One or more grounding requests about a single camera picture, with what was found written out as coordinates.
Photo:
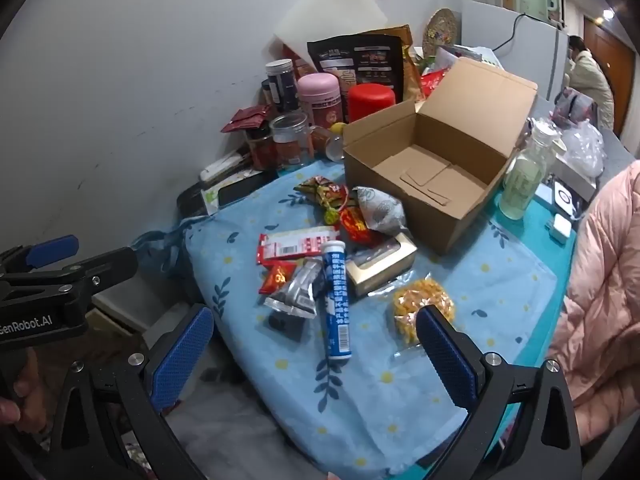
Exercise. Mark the white remote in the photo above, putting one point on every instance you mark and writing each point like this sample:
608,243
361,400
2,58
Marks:
225,166

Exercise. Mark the green brown cereal packet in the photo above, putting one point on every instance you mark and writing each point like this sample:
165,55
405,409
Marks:
320,191

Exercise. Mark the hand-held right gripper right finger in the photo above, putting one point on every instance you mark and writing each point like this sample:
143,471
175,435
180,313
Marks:
447,360

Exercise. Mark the gold window box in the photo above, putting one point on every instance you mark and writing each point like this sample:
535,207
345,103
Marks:
380,265

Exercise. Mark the wooden door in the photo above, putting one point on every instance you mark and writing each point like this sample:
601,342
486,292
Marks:
610,70

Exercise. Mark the black box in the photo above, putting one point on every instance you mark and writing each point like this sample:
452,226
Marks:
235,190

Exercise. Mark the jar with red contents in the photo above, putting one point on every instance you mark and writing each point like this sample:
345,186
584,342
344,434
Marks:
260,150

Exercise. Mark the white box with device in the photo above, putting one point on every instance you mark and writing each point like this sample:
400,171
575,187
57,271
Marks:
575,185

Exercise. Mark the person's left hand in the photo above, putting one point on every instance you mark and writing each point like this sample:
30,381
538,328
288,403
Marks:
30,390

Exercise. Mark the white charger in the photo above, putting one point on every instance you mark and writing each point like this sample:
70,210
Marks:
560,229

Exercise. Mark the orange snack bag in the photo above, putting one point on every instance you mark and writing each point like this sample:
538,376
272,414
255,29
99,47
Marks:
411,70

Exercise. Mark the red bag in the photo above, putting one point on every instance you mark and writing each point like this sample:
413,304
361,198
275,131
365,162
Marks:
434,82

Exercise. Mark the grey patterned fabric bag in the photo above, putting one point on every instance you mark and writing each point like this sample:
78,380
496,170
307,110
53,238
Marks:
575,105

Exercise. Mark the brown cardboard box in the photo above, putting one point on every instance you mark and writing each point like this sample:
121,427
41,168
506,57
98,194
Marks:
480,125

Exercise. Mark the white foam board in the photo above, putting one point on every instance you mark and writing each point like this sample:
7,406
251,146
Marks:
325,15

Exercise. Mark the dark jar white lid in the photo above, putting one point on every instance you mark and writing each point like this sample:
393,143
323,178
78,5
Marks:
281,85

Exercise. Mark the clear plastic jar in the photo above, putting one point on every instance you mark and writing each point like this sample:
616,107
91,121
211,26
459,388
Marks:
291,140

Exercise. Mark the red white snack packet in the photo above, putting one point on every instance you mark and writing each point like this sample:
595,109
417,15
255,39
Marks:
300,245

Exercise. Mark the silver foil packet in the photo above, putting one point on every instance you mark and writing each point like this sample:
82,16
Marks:
297,290

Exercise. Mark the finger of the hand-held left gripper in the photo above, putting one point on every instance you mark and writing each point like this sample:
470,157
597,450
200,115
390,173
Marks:
50,252
110,265

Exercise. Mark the red gold candy packet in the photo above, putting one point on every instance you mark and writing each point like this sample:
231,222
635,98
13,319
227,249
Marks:
357,225

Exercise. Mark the small red packet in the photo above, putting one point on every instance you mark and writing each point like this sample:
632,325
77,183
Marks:
277,277

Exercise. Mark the dark red sachet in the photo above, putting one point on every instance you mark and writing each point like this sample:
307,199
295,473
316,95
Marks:
240,122
257,111

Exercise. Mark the grey refrigerator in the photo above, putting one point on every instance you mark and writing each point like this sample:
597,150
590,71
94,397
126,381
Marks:
530,50

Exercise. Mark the black snack bag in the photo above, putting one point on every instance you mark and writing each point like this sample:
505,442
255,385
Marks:
360,60

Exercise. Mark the pink puffer jacket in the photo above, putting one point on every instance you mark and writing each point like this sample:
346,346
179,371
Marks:
605,285

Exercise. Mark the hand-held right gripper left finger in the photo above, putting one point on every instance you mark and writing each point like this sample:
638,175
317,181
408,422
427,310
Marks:
182,355

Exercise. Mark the blue floral cloth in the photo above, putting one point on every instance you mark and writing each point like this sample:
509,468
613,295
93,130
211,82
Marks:
500,285

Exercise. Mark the clear plastic bag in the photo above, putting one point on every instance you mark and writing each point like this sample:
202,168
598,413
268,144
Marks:
582,145

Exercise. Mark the decorative woven plate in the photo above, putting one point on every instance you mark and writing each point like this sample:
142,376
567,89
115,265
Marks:
441,30

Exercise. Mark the white patterned pouch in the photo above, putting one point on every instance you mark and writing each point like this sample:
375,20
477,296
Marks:
382,207

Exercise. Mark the pink canister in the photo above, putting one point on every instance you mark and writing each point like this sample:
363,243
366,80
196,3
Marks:
320,100

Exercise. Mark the yellow snack clear bag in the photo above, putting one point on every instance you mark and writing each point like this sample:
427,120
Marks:
410,305

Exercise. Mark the blue white tablet tube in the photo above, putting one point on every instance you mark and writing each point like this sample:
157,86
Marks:
336,300

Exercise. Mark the glass bottle green liquid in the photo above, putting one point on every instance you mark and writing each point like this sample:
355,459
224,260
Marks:
525,180

